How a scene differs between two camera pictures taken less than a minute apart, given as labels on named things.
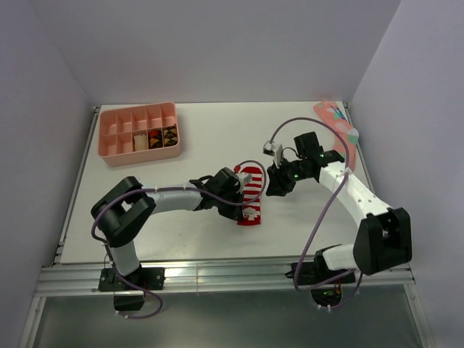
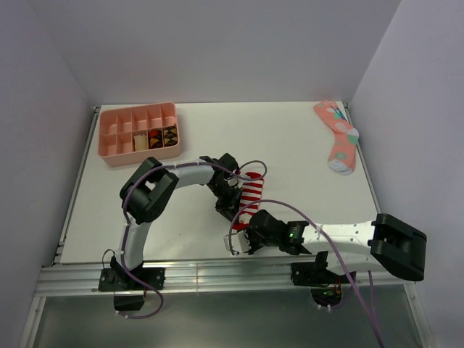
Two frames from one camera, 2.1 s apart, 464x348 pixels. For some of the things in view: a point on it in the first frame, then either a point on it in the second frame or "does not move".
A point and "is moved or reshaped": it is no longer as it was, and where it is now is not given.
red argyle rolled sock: [155, 138] does not move
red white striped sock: [252, 212] is moved or reshaped
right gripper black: [278, 182] → [249, 230]
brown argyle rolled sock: [170, 135] does not move
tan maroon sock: [141, 142] does not move
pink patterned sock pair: [336, 117] does not move
